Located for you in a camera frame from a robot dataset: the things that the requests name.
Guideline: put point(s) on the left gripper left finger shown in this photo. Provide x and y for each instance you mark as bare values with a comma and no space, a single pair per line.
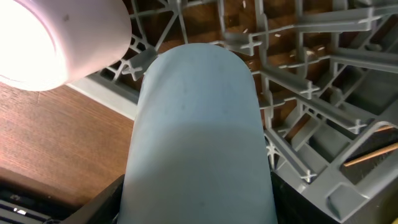
103,209

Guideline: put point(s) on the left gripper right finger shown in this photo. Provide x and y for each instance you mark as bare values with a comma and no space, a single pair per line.
293,208

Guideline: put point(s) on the blue cup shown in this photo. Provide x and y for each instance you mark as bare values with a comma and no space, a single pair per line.
198,151

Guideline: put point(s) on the wooden chopstick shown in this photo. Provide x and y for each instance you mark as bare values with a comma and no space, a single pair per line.
384,128
376,153

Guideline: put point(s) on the pink cup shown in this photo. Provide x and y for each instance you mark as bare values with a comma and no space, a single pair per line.
49,43

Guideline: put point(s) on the grey dishwasher rack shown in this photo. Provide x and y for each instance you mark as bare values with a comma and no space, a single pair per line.
326,73

